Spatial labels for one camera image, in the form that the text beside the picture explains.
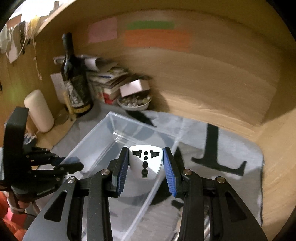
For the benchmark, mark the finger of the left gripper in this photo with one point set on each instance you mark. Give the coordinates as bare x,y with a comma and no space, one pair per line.
66,169
44,155

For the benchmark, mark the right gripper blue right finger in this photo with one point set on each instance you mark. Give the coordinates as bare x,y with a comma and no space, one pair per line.
173,175

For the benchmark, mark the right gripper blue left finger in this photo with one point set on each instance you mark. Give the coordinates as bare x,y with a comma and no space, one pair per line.
119,168

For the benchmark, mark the clear plastic storage bin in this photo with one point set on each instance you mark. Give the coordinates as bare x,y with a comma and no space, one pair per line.
144,210

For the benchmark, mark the white travel plug adapter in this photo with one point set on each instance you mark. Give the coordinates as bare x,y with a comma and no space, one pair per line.
145,161

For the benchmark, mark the cream cylindrical speaker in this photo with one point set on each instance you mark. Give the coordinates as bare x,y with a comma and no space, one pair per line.
39,111

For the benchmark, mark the grey rug with black letters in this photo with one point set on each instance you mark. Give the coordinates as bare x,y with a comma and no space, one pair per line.
210,152

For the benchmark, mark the yellow lip balm tube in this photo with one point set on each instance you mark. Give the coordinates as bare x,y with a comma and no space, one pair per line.
67,102

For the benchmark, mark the white bowl of stones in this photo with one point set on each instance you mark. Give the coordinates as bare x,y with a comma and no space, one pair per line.
134,102

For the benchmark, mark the white handwritten note paper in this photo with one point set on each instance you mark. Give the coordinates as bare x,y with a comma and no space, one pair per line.
59,86

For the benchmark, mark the dark wine bottle elephant label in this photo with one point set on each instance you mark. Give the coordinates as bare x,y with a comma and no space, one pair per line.
75,80

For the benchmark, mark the pink white small box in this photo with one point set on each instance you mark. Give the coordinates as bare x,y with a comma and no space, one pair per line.
133,87

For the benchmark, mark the stack of books and papers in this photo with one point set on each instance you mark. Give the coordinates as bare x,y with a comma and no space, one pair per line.
104,76

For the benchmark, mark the orange sticky note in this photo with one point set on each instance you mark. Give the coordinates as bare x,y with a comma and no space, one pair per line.
159,38

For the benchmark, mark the pink sticky note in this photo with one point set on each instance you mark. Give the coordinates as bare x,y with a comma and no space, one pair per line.
104,30

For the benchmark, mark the green sticky note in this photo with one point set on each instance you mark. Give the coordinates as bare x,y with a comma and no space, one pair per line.
138,25

